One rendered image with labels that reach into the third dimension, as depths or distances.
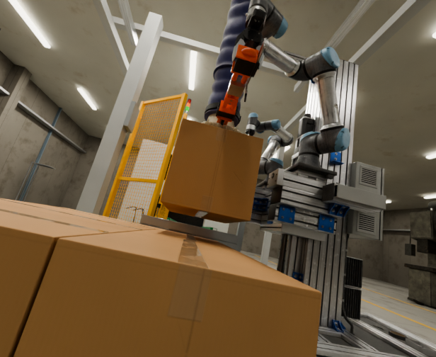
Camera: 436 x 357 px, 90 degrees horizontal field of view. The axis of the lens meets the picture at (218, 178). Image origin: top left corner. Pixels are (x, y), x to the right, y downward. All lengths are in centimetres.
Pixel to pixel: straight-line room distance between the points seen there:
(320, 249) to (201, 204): 84
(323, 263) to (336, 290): 16
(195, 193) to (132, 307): 66
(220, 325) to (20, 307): 26
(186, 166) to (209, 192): 15
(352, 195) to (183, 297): 103
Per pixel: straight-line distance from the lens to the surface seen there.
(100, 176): 249
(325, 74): 136
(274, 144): 210
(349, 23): 328
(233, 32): 172
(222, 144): 103
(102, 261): 36
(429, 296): 758
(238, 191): 98
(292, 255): 148
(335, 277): 156
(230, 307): 36
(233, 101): 107
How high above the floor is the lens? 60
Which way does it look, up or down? 14 degrees up
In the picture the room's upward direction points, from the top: 13 degrees clockwise
